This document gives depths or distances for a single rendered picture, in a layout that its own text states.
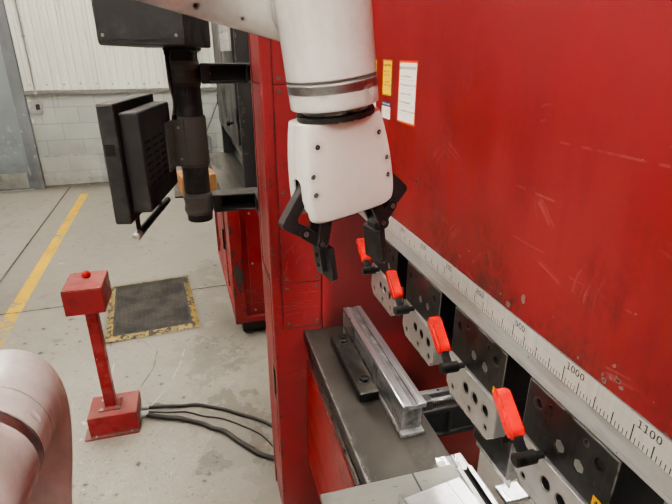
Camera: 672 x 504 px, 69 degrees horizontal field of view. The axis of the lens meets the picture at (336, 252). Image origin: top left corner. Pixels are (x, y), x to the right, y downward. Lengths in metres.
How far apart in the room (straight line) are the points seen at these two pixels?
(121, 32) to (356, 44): 1.18
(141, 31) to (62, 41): 6.19
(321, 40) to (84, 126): 7.38
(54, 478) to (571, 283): 0.62
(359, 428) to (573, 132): 0.90
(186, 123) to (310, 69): 1.53
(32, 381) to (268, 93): 1.00
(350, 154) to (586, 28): 0.27
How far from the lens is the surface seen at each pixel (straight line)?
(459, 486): 1.01
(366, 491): 0.98
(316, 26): 0.44
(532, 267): 0.66
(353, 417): 1.31
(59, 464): 0.69
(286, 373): 1.73
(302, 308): 1.61
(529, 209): 0.65
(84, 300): 2.37
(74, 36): 7.69
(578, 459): 0.67
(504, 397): 0.70
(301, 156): 0.46
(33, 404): 0.61
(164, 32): 1.55
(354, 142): 0.47
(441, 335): 0.84
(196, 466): 2.50
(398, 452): 1.23
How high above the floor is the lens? 1.73
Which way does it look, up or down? 22 degrees down
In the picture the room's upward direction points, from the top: straight up
